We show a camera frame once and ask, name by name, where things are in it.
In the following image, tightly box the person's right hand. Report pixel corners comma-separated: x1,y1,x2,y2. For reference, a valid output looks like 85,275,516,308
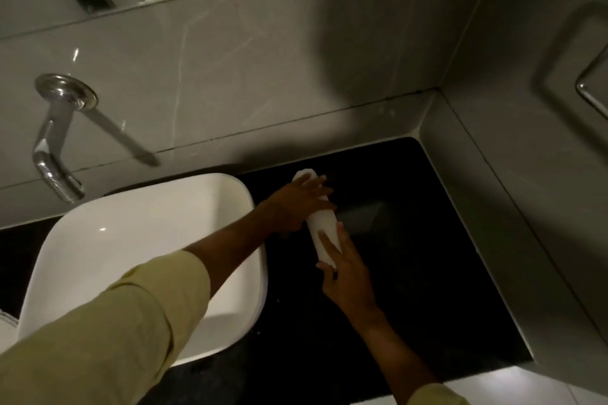
315,221,382,325

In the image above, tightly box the person's left hand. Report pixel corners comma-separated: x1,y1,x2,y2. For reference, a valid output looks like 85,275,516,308
263,173,338,235

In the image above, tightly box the white towel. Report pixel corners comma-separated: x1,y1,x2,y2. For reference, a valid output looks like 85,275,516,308
290,168,343,271

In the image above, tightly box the white ceramic sink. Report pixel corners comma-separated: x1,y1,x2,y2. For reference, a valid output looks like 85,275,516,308
16,172,269,368

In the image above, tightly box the person's right forearm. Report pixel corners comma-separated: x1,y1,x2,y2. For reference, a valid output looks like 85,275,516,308
350,308,471,405

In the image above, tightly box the person's left forearm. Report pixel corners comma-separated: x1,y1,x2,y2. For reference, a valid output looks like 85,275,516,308
0,202,282,405

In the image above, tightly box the chrome wall faucet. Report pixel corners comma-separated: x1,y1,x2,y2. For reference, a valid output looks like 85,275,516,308
32,73,99,204

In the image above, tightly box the chrome towel rail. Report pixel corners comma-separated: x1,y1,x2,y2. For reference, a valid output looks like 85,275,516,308
574,42,608,122

